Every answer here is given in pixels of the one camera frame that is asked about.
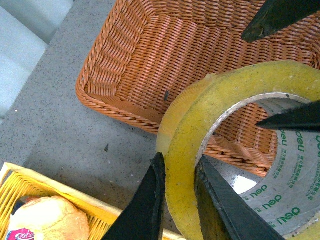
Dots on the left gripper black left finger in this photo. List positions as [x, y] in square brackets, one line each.
[142, 219]

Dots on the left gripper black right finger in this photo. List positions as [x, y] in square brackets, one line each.
[222, 212]

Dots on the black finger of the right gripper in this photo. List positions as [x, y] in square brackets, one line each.
[304, 118]
[276, 15]

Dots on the yellow tape roll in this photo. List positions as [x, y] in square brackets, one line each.
[288, 198]

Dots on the orange wicker basket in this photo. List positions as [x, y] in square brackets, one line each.
[149, 51]

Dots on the yellow wicker basket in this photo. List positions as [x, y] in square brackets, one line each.
[17, 182]

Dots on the bread roll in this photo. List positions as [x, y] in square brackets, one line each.
[49, 218]

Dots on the small red drink can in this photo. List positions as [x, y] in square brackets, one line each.
[20, 234]

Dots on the grey curtain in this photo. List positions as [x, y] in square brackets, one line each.
[26, 29]

